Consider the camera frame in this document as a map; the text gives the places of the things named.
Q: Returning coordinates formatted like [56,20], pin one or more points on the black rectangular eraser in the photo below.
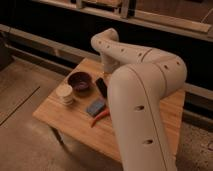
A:
[102,87]

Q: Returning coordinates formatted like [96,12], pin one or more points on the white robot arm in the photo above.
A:
[140,77]

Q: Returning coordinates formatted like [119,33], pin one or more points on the blue sponge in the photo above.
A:
[96,107]

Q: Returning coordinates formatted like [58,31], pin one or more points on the dark purple bowl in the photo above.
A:
[80,81]

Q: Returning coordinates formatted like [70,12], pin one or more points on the wooden table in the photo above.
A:
[74,121]

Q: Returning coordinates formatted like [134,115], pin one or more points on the stacked white cups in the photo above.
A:
[65,94]

